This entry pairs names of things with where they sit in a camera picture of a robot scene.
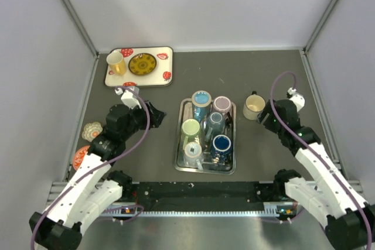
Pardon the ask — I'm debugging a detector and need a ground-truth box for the cream mug black rim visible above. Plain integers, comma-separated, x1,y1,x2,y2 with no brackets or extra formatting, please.
243,91,266,121

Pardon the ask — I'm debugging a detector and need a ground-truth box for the light green mug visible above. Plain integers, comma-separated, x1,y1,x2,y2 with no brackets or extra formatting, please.
181,118,202,149

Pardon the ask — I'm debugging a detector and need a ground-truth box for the blue butterfly mug orange inside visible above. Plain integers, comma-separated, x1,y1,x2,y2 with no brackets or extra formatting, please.
192,90,212,122

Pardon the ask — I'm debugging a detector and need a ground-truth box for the lilac ceramic mug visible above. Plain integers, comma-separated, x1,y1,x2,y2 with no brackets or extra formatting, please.
212,96,232,115

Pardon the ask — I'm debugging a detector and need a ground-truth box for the grey-blue mug white inside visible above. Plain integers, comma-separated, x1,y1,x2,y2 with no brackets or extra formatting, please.
204,112,225,142

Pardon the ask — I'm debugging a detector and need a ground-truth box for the clear plastic measuring cup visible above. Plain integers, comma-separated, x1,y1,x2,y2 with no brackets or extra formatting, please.
183,142,204,171

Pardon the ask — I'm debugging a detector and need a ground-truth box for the dark blue enamel mug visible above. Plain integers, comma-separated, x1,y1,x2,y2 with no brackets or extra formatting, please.
210,135,233,163

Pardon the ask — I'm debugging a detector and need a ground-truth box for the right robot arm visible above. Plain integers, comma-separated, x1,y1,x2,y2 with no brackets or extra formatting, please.
257,98,374,249

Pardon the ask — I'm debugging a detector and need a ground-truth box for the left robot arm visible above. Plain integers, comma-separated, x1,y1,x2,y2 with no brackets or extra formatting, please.
29,101,166,249

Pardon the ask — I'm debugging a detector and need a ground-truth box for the yellow mug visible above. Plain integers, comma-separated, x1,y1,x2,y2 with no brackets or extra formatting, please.
106,50,127,76

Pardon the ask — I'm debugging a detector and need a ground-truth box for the strawberry pattern white tray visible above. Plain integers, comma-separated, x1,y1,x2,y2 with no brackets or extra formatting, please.
104,46,173,87

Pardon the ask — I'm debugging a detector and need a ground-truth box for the silver metal tray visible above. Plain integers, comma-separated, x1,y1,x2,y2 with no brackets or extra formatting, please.
173,98,237,175

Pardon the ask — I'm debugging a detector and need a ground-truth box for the yellow patterned small plate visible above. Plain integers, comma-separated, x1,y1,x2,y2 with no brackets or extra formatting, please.
128,53,157,76

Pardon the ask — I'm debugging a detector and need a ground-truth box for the floral patterned small bowl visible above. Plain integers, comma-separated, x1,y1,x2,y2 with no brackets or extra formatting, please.
81,122,103,142

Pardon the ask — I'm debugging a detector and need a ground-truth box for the orange patterned small plate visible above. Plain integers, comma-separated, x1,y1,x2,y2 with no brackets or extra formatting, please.
72,145,90,171

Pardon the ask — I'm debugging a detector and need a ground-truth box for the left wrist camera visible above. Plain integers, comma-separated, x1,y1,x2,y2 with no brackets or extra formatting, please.
115,88,141,109

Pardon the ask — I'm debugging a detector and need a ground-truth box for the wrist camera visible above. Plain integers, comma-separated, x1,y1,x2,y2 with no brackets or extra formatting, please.
287,87,305,112
115,88,141,109

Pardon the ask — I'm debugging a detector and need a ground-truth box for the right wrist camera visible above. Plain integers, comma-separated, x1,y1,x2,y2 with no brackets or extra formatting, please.
287,87,305,112

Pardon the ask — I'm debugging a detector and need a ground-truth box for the grey slotted cable duct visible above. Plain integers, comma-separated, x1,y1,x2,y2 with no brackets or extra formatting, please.
100,203,298,220

